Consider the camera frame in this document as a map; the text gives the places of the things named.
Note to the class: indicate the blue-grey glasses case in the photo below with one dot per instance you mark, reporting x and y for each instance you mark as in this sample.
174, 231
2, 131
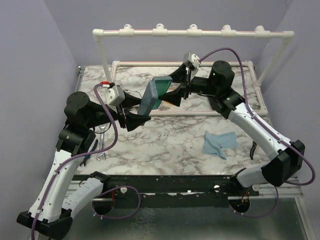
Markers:
156, 87

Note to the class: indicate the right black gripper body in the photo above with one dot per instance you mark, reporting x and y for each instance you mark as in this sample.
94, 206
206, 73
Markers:
187, 87

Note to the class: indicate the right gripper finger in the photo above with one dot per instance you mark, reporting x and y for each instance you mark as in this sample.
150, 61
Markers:
179, 74
174, 97

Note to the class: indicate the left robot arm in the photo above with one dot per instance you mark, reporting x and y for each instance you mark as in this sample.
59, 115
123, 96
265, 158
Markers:
52, 213

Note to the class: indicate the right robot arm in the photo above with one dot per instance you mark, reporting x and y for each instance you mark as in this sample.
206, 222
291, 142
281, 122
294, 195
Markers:
285, 155

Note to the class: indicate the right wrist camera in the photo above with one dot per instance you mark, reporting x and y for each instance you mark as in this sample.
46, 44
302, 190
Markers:
191, 60

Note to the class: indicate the silver wrench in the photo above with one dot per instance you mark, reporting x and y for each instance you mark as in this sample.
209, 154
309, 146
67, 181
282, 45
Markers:
102, 130

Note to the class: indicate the black tool right edge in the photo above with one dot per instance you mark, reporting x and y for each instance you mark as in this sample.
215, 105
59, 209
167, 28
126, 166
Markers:
252, 150

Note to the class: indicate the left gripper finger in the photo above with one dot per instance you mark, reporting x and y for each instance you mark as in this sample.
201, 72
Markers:
130, 101
133, 121

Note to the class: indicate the white PVC pipe rack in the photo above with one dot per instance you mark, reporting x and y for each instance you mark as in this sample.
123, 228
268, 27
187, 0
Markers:
193, 32

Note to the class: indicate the aluminium extrusion rail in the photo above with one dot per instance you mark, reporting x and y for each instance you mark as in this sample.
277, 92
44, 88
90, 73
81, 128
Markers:
286, 191

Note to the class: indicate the light blue cleaning cloth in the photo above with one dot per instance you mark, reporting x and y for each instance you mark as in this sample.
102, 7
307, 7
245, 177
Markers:
215, 143

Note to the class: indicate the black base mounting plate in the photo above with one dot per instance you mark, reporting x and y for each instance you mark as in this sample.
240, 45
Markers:
167, 191

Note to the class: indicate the black wire-frame sunglasses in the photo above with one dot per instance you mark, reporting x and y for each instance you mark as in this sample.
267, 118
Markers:
133, 94

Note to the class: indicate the blue-handled pliers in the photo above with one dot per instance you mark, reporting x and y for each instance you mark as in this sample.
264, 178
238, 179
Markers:
87, 157

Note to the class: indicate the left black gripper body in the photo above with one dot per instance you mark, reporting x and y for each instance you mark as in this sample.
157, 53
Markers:
119, 115

